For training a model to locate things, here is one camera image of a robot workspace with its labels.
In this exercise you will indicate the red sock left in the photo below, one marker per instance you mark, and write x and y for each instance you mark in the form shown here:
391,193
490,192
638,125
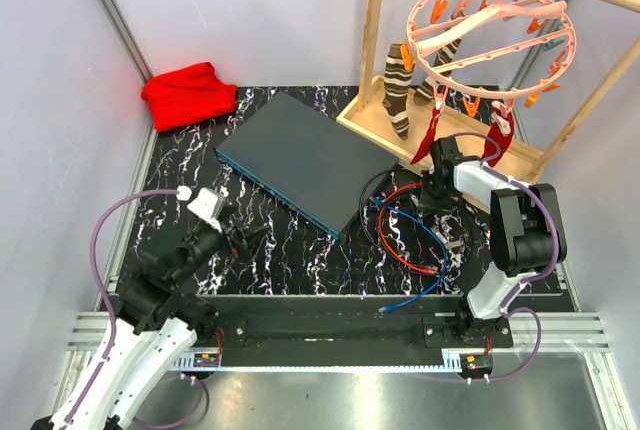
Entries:
424,148

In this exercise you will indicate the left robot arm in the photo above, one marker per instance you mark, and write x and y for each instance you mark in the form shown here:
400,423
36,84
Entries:
151,324

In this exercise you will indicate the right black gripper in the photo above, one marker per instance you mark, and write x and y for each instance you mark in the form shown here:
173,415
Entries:
427,205

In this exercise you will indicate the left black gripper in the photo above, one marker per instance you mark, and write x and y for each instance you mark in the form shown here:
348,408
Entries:
249,242

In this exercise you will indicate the brown striped sock front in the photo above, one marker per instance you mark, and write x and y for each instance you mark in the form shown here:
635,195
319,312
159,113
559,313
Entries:
396,82

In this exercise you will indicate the wooden drying rack frame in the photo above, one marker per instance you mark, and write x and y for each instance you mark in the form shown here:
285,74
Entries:
366,116

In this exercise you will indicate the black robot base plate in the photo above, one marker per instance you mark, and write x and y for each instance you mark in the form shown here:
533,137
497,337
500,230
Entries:
343,331

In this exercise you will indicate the pink round clip hanger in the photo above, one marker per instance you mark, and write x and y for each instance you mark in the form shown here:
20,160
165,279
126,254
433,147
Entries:
452,39

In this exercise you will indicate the red folded cloth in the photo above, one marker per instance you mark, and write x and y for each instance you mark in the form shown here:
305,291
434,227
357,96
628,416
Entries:
188,96

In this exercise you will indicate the dark blue network switch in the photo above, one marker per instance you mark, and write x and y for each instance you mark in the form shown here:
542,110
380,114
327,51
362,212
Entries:
308,161

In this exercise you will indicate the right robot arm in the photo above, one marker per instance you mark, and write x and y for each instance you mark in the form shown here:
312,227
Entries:
527,239

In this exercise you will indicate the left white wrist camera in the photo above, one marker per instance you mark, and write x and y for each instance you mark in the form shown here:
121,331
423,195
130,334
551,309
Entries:
207,206

